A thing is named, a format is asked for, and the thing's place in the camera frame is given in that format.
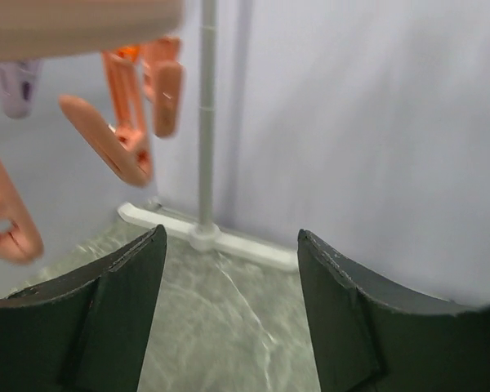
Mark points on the orange clothes peg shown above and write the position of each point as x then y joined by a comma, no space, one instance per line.
130,52

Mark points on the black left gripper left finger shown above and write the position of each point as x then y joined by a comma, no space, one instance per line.
86,330

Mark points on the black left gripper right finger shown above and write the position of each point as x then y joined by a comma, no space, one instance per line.
369,333

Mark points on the metal clothes rack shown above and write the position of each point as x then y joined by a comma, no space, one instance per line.
204,235

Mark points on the purple clothes peg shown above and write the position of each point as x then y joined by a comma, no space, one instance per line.
18,85

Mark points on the pink round clip hanger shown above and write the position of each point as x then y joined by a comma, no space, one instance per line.
85,148

